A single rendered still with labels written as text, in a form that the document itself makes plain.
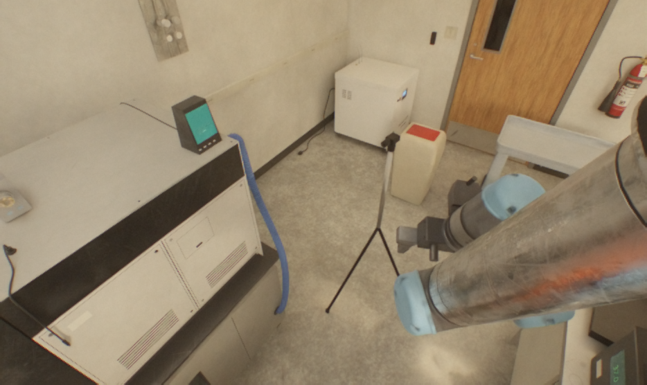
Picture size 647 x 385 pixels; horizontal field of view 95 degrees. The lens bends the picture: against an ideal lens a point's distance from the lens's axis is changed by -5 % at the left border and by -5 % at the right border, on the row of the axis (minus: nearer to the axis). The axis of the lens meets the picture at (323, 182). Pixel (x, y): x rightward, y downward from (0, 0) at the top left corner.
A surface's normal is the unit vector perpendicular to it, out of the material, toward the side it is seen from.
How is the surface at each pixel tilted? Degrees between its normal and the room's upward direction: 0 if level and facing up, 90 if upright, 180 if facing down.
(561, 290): 104
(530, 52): 90
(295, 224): 0
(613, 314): 0
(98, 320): 90
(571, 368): 0
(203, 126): 80
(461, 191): 25
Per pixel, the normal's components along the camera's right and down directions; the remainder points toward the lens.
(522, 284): -0.82, 0.48
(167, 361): 0.00, -0.76
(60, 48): 0.83, 0.36
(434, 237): 0.07, -0.42
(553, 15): -0.56, 0.55
